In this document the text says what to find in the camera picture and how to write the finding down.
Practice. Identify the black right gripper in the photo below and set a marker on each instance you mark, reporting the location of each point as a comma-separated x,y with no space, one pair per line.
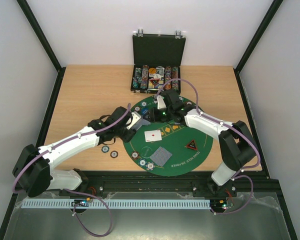
159,115

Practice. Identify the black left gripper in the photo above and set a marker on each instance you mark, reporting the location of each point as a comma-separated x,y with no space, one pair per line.
127,138

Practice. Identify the teal poker chip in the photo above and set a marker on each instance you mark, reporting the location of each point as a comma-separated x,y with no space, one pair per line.
105,149

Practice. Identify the face down card mat bottom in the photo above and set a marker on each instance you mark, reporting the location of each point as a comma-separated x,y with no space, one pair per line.
158,157

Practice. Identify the triangular all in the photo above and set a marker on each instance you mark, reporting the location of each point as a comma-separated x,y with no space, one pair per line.
192,145
153,82

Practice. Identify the blue patterned card deck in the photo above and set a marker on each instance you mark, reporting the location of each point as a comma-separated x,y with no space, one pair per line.
141,122

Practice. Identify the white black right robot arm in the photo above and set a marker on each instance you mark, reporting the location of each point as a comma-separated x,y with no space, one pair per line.
236,142

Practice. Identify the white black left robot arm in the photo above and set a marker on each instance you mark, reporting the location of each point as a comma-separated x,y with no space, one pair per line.
36,168

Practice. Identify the blue small blind button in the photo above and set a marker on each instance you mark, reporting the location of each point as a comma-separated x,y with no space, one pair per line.
144,111

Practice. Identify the chip row in case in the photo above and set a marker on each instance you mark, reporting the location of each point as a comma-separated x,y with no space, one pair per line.
144,77
137,78
167,77
175,76

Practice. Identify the clear glass dealer puck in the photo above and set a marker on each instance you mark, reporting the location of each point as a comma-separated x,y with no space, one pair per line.
146,152

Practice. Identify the triangular all in button in case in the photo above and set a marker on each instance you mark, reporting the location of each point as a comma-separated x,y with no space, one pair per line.
153,82

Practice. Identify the leftmost chip row in case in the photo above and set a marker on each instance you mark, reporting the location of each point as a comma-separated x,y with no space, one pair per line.
137,78

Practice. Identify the round green poker mat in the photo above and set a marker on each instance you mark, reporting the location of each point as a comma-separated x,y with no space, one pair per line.
170,156

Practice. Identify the white dealer button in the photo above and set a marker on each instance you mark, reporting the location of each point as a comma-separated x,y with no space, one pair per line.
158,76

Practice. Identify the orange big blind button in case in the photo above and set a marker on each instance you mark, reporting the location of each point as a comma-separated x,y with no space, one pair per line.
152,71

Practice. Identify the black poker chip case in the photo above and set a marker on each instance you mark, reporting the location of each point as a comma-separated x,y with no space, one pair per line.
157,51

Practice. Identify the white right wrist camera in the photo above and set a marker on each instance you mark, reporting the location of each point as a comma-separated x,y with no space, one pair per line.
161,105

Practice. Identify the black aluminium frame post left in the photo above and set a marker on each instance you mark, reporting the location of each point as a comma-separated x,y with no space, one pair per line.
32,20

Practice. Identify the black aluminium frame post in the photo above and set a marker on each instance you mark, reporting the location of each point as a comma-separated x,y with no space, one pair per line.
32,20
268,17

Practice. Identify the white slotted cable duct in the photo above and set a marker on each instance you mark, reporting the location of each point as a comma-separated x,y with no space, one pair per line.
122,204

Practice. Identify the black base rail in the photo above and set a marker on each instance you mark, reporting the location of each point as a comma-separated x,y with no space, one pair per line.
199,183

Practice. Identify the black aluminium frame post right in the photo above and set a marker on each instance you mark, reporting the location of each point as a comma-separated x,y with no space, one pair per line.
268,17

